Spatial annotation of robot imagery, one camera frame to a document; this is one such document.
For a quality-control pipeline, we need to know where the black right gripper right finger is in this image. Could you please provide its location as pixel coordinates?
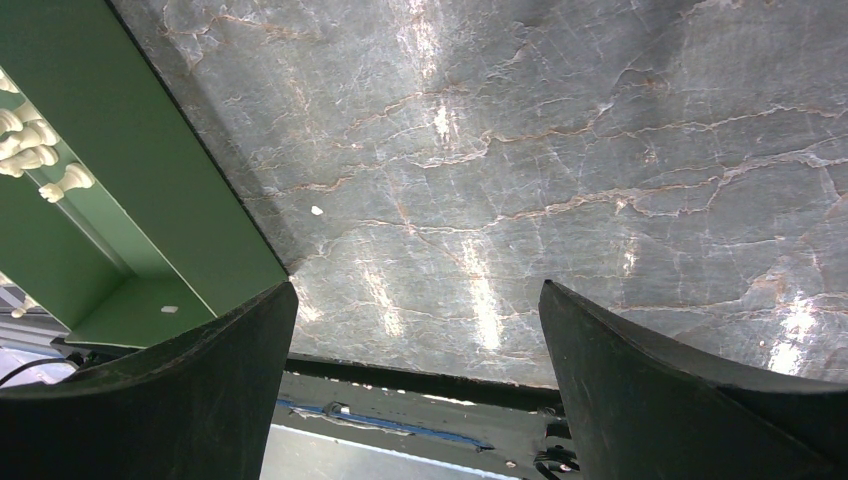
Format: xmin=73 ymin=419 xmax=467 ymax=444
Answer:
xmin=538 ymin=280 xmax=847 ymax=479

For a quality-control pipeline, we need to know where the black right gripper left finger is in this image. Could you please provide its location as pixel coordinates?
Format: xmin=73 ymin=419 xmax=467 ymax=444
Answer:
xmin=1 ymin=282 xmax=298 ymax=479

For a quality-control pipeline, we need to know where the green plastic tray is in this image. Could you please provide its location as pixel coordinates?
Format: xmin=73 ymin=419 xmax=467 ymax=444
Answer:
xmin=1 ymin=1 xmax=287 ymax=349

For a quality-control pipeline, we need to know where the white chess pawn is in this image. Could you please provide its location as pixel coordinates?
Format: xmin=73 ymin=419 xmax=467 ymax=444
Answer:
xmin=38 ymin=162 xmax=96 ymax=203

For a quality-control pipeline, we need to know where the white chess piece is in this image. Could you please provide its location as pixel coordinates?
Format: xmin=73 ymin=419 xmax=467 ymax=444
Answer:
xmin=0 ymin=101 xmax=43 ymax=134
xmin=1 ymin=145 xmax=59 ymax=178
xmin=1 ymin=120 xmax=61 ymax=160

